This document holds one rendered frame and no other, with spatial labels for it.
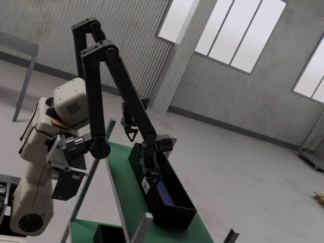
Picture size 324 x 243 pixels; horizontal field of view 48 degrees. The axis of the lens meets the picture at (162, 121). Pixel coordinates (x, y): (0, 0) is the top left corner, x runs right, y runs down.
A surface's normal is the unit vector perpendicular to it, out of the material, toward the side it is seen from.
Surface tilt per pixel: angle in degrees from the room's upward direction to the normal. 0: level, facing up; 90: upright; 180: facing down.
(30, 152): 90
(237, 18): 90
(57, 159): 90
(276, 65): 90
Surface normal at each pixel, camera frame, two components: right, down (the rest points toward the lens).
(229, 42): 0.29, 0.43
